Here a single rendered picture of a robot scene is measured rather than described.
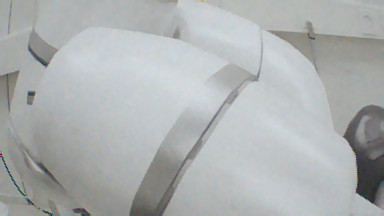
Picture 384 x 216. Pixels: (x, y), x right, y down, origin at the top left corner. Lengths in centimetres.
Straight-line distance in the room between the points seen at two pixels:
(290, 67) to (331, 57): 116
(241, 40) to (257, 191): 24
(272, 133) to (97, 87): 8
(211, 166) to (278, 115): 4
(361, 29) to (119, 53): 136
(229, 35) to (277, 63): 4
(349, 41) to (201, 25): 122
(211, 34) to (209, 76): 19
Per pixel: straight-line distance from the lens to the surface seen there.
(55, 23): 49
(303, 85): 61
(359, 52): 180
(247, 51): 60
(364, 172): 66
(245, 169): 38
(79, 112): 40
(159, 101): 39
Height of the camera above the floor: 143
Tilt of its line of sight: 16 degrees down
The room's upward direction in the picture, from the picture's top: 4 degrees counter-clockwise
